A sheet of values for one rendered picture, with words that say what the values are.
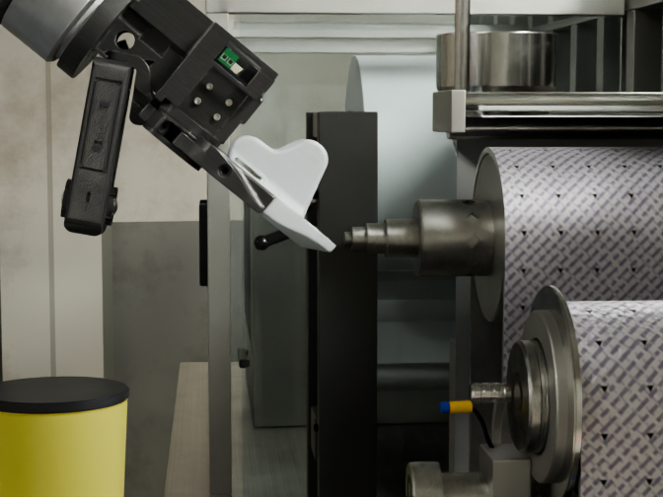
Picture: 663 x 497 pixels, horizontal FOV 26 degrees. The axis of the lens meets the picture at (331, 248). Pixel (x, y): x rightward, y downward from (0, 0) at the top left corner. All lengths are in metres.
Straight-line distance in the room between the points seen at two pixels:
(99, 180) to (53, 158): 3.45
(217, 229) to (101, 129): 0.98
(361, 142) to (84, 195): 0.35
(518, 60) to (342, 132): 0.45
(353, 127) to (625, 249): 0.25
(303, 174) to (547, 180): 0.29
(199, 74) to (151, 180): 3.74
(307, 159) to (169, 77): 0.10
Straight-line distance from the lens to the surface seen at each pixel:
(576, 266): 1.15
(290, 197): 0.92
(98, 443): 4.08
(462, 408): 1.02
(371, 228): 1.18
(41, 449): 4.04
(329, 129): 1.20
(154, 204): 4.66
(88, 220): 0.93
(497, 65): 1.61
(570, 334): 0.91
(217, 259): 1.90
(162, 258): 4.66
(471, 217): 1.18
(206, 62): 0.92
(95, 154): 0.93
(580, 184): 1.16
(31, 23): 0.93
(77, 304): 4.41
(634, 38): 1.95
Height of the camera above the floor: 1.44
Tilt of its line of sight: 5 degrees down
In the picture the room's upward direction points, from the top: straight up
